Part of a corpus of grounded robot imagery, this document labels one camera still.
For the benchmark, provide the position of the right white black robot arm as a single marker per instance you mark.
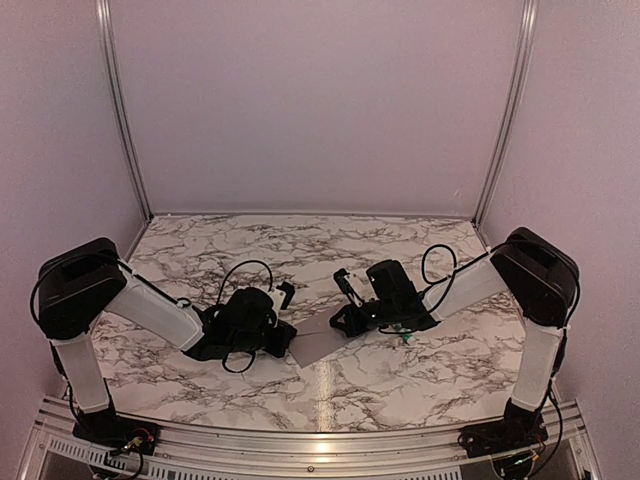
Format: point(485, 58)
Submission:
point(543, 281)

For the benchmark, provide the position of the aluminium frame post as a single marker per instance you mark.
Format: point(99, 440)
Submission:
point(107, 39)
point(515, 92)

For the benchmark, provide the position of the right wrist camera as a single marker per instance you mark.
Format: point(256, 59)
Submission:
point(352, 286)

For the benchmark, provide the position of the front aluminium rail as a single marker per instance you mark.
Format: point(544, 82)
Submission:
point(186, 451)

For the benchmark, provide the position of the green white glue stick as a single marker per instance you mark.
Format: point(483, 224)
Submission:
point(404, 334)

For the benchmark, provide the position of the grey envelope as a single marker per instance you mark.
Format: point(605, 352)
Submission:
point(315, 339)

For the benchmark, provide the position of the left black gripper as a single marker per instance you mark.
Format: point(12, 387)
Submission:
point(286, 332)

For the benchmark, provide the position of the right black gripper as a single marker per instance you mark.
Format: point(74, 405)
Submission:
point(354, 326)

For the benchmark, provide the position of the left aluminium frame post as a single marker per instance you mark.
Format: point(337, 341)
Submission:
point(107, 39)

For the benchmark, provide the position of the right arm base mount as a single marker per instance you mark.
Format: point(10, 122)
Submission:
point(515, 442)

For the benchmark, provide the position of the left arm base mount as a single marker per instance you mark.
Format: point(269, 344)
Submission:
point(122, 436)

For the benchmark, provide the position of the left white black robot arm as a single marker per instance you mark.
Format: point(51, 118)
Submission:
point(73, 289)

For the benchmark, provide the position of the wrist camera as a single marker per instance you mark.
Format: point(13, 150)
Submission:
point(282, 295)
point(352, 286)

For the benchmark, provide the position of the right aluminium frame post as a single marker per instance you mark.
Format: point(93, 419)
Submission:
point(515, 92)

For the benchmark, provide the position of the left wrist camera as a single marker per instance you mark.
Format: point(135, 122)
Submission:
point(282, 295)

